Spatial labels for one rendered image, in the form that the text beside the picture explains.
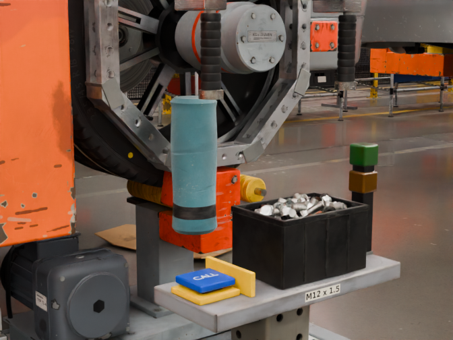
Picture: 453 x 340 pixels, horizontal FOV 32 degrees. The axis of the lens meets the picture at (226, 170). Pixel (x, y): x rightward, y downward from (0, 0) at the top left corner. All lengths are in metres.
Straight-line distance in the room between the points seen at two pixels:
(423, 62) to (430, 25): 1.65
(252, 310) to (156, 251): 0.61
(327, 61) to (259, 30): 0.94
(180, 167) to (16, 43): 0.40
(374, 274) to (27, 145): 0.64
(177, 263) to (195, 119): 0.48
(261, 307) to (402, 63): 4.84
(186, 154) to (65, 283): 0.35
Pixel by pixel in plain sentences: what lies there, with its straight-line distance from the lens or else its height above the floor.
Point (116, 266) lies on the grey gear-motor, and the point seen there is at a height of 0.39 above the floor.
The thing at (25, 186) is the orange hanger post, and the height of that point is 0.62.
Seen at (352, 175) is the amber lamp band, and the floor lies 0.60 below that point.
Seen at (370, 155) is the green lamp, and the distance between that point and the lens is 1.46.
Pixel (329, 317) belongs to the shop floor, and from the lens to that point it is 2.45.
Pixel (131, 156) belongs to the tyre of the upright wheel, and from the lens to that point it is 1.63.
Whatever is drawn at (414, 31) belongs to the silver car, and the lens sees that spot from 4.31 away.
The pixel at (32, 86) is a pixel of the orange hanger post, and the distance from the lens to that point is 1.31.
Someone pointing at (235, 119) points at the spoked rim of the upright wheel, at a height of 0.66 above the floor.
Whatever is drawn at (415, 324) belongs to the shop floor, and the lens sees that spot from 2.44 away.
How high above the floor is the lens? 0.87
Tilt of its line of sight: 10 degrees down
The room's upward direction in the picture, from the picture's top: straight up
